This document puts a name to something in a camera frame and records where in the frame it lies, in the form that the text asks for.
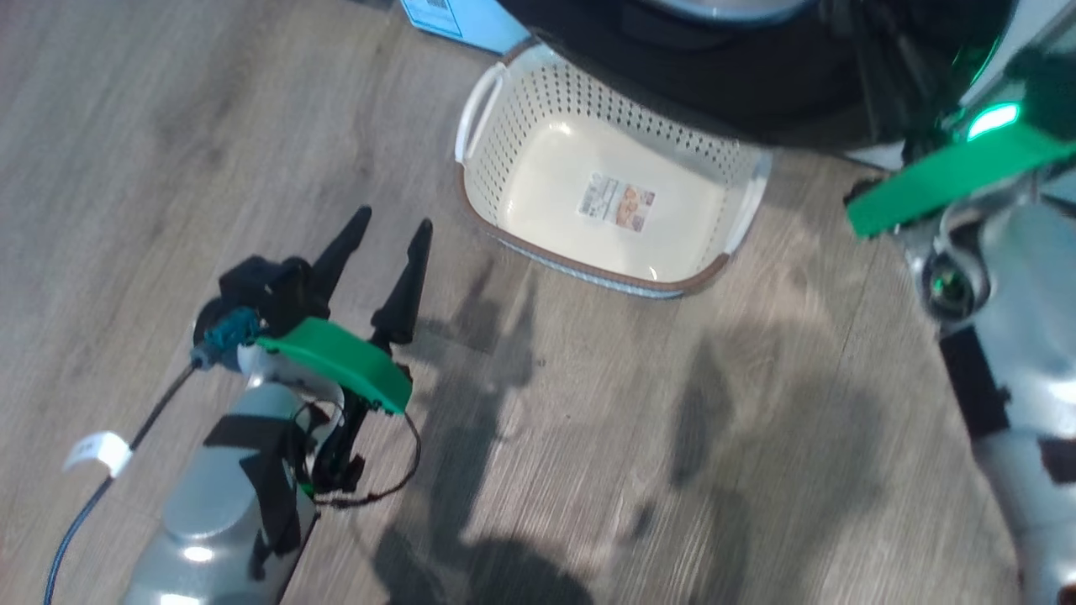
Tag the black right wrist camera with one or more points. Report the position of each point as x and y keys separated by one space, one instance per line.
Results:
x=1051 y=92

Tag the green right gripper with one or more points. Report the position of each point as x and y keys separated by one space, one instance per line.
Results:
x=950 y=181

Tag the cream perforated laundry basket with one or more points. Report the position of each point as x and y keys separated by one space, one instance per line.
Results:
x=555 y=193

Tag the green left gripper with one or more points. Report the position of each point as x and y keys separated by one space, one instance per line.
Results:
x=353 y=361

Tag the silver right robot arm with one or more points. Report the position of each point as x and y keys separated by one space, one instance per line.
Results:
x=1034 y=336

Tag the white front-load washing machine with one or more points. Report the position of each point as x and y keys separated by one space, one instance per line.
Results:
x=1042 y=21

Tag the black washing machine door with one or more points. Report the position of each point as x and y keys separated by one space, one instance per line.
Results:
x=714 y=84

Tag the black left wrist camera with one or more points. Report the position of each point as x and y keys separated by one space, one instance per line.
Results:
x=269 y=290

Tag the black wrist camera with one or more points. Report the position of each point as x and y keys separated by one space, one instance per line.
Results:
x=1051 y=92
x=269 y=290

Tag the paper basket label sticker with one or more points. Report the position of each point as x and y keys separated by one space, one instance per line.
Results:
x=616 y=202

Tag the blue energy label sticker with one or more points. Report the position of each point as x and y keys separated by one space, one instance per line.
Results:
x=479 y=21

